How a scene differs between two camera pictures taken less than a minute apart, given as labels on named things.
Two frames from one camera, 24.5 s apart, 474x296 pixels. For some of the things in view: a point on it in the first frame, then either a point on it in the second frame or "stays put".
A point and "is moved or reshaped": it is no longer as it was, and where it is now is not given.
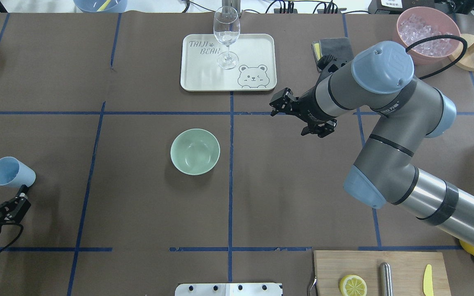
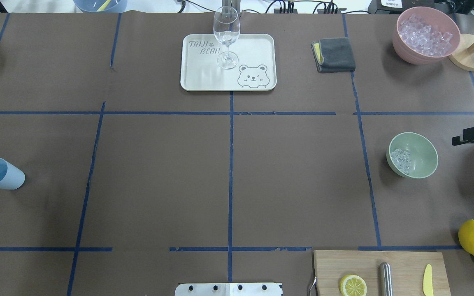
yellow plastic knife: x=427 y=283 stays put
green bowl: x=194 y=151 is moved or reshaped
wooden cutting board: x=408 y=269 stays put
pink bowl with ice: x=415 y=23 stays put
